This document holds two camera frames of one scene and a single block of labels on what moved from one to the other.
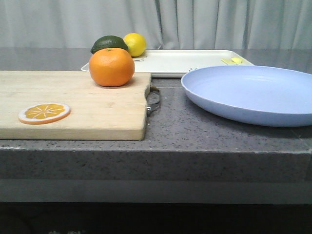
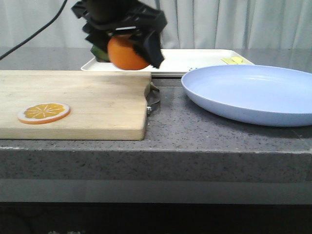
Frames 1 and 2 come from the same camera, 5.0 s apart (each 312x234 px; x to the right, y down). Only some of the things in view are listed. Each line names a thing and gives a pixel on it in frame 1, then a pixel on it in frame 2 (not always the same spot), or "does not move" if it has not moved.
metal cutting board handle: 153,98 does not move
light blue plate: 272,95 does not move
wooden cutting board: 97,112 does not move
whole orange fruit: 111,67 to 123,55
